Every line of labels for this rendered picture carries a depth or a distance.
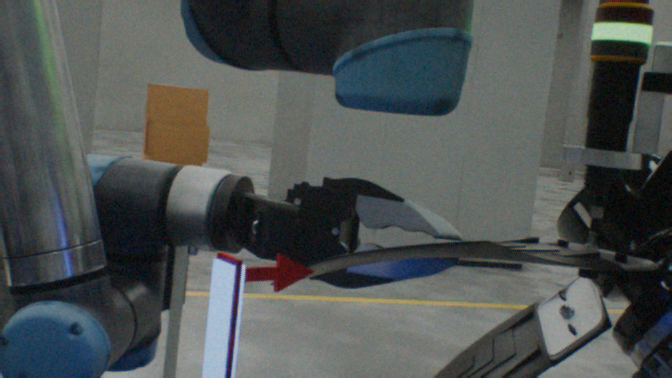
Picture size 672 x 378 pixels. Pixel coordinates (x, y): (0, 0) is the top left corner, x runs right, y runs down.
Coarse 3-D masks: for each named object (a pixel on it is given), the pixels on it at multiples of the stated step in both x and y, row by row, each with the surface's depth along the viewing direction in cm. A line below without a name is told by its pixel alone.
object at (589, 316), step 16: (576, 288) 84; (592, 288) 82; (544, 304) 87; (560, 304) 85; (576, 304) 83; (592, 304) 81; (544, 320) 85; (560, 320) 83; (576, 320) 81; (592, 320) 79; (544, 336) 83; (560, 336) 81; (576, 336) 79; (560, 352) 79
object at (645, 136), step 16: (656, 48) 69; (656, 64) 69; (656, 80) 69; (640, 96) 70; (656, 96) 69; (640, 112) 70; (656, 112) 70; (640, 128) 70; (656, 128) 70; (640, 144) 70; (656, 144) 70; (576, 160) 70; (592, 160) 69; (608, 160) 69; (624, 160) 69; (640, 160) 69
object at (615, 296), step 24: (624, 168) 77; (624, 192) 76; (576, 216) 79; (624, 216) 75; (648, 216) 75; (576, 240) 79; (600, 240) 77; (624, 240) 75; (648, 240) 74; (600, 288) 78; (624, 288) 77; (648, 288) 72; (624, 312) 74; (648, 312) 72; (624, 336) 74
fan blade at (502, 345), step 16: (512, 320) 89; (528, 320) 86; (496, 336) 89; (512, 336) 86; (528, 336) 84; (464, 352) 94; (480, 352) 89; (496, 352) 86; (512, 352) 84; (528, 352) 81; (544, 352) 80; (448, 368) 94; (464, 368) 88; (480, 368) 86; (496, 368) 84; (512, 368) 82; (528, 368) 80; (544, 368) 79
